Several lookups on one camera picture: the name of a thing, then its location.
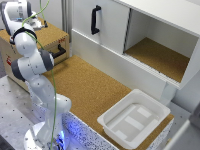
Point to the wooden drawer box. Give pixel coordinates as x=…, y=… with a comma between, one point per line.
x=50, y=36

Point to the white plastic box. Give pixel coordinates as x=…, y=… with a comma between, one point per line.
x=135, y=120

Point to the white sliding door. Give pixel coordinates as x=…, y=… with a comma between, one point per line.
x=110, y=23

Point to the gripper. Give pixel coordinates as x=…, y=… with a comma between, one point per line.
x=36, y=23

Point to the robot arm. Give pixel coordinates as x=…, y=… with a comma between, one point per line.
x=31, y=65

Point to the white cabinet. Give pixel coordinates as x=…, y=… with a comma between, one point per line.
x=156, y=56

